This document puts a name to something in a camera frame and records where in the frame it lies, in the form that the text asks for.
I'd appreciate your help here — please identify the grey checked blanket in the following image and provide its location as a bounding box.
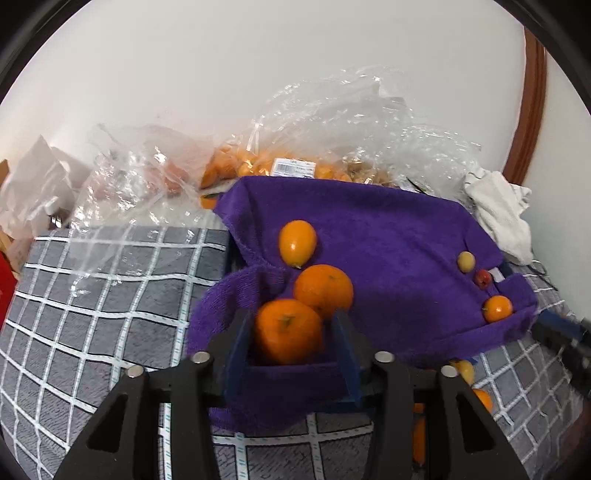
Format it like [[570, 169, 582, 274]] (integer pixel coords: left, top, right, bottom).
[[0, 226, 591, 480]]

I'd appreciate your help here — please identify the crumpled clear plastic bag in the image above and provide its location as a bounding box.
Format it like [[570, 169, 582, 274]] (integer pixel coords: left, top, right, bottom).
[[249, 65, 483, 195]]

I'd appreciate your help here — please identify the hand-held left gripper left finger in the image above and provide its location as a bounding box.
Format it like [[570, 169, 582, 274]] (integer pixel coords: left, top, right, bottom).
[[53, 308, 254, 480]]

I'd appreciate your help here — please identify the white plastic bag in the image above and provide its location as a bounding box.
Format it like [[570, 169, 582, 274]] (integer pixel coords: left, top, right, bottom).
[[0, 134, 93, 241]]

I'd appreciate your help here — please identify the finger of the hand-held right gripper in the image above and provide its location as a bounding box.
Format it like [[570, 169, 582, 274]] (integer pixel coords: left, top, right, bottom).
[[532, 313, 591, 366], [570, 357, 591, 400]]

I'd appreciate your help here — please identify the brown wooden door frame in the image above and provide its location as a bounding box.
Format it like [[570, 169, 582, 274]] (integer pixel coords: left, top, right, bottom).
[[501, 25, 548, 185]]

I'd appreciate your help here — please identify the red paper bag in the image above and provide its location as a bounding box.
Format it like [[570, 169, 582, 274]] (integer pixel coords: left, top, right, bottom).
[[0, 256, 19, 324]]

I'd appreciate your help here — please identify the white cloth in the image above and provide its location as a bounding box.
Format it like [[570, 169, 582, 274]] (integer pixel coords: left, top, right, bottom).
[[463, 168, 534, 266]]

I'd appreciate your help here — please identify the clear bag with reddish contents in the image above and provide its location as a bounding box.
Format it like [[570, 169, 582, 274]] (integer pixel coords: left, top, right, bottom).
[[69, 122, 232, 287]]

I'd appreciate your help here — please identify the clear bag of oranges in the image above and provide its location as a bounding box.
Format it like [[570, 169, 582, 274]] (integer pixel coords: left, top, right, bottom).
[[198, 138, 365, 191]]

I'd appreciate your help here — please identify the purple towel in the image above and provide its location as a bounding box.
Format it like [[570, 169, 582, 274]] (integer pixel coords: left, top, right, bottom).
[[187, 175, 540, 437]]

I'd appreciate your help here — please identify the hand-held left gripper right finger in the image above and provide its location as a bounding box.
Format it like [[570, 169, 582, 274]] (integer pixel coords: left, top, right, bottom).
[[331, 309, 529, 480]]

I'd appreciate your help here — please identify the clear bag of brown fruit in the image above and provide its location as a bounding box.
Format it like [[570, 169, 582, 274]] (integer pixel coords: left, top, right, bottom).
[[342, 157, 398, 188]]

